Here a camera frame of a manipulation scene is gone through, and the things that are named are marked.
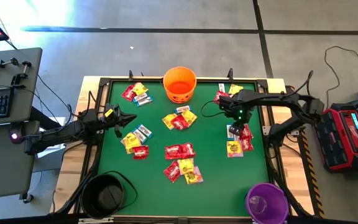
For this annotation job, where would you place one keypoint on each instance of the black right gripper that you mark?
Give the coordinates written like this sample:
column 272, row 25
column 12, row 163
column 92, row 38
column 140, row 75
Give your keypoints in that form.
column 236, row 104

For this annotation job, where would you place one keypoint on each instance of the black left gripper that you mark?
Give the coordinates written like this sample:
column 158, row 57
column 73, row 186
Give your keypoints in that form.
column 110, row 122

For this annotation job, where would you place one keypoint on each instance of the Hershey's cookies cream bar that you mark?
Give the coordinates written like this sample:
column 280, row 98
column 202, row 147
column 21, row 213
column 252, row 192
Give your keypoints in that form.
column 139, row 97
column 221, row 87
column 229, row 136
column 140, row 136
column 145, row 101
column 145, row 130
column 182, row 109
column 236, row 138

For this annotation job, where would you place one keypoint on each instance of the red Skittles candy pack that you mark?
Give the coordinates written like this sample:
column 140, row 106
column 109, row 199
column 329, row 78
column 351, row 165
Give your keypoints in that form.
column 247, row 145
column 173, row 152
column 248, row 133
column 172, row 171
column 128, row 92
column 179, row 123
column 189, row 150
column 219, row 94
column 140, row 152

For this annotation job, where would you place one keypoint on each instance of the yellow Sour Patch candy pack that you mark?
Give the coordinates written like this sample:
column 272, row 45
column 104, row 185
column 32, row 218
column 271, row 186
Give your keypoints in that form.
column 235, row 89
column 168, row 120
column 194, row 178
column 186, row 165
column 140, row 89
column 131, row 141
column 234, row 149
column 190, row 116

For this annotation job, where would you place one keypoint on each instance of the orange pumpkin face bucket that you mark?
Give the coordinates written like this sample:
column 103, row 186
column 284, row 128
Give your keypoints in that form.
column 179, row 90

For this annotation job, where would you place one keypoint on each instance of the black plastic bucket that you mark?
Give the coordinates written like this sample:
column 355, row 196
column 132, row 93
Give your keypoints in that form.
column 102, row 197

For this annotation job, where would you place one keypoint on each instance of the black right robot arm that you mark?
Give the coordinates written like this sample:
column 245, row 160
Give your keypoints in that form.
column 278, row 98

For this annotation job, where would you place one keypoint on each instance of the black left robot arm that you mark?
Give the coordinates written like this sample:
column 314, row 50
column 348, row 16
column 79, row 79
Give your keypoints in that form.
column 61, row 133

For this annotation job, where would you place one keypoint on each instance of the green table mat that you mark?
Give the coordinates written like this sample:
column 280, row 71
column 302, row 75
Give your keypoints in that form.
column 210, row 186

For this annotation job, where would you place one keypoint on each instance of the purple plastic bucket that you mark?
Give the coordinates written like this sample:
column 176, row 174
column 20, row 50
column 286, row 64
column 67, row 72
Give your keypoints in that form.
column 272, row 202

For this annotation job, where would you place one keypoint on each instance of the yellow black hazard strip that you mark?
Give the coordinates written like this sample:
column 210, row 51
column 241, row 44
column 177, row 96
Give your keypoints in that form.
column 314, row 186

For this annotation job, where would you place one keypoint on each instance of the red black power station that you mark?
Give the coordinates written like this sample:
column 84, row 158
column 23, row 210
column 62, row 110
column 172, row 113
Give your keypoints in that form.
column 337, row 140

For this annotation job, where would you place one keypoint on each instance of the black computer mouse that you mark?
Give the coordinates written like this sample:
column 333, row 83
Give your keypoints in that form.
column 16, row 133

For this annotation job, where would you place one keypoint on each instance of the black desk foot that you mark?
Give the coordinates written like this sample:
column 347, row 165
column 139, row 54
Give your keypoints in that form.
column 26, row 198

